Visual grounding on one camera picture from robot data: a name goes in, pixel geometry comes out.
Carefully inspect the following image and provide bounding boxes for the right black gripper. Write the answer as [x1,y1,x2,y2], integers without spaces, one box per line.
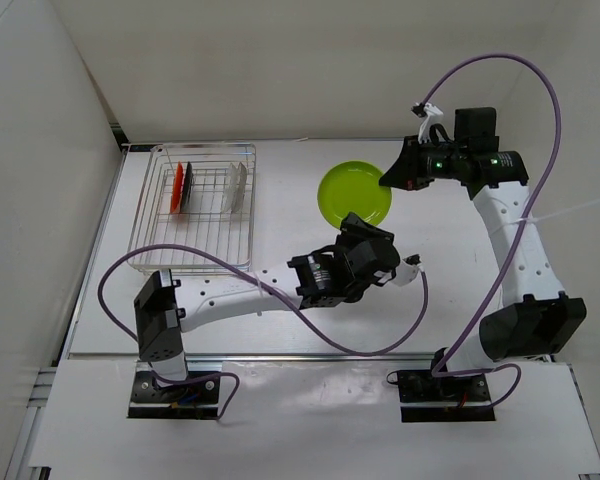
[379,134,466,192]

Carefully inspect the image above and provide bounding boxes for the green plate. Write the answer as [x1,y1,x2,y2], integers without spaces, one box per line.
[317,160,392,228]

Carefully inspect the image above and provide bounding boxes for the orange plate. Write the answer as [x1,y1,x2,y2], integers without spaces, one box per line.
[170,162,185,214]

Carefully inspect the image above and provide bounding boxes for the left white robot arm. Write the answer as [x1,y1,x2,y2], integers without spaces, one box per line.
[133,213,401,400]

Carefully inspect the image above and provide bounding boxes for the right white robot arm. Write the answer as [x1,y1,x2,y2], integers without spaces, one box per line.
[379,103,587,400]

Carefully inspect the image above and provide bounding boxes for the clear glass plate left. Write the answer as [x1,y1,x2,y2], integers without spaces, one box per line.
[222,164,240,213]

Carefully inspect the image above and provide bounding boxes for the white zip tie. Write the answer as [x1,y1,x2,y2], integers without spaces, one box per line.
[505,198,600,226]

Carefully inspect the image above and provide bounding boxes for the black plate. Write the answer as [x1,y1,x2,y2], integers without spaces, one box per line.
[180,162,194,213]

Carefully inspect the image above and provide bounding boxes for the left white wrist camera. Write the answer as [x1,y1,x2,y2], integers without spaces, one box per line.
[389,254,422,287]

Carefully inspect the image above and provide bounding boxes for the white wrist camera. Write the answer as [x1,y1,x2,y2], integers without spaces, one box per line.
[389,254,422,287]
[411,102,444,144]

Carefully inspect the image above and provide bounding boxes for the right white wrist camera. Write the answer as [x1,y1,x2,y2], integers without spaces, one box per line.
[411,102,444,144]

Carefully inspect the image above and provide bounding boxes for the metal wire dish rack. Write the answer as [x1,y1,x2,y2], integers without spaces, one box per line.
[128,142,256,271]

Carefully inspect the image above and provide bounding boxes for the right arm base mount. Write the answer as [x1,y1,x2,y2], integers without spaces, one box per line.
[385,369,496,423]

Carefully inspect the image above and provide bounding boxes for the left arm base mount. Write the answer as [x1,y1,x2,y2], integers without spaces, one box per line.
[127,365,221,420]

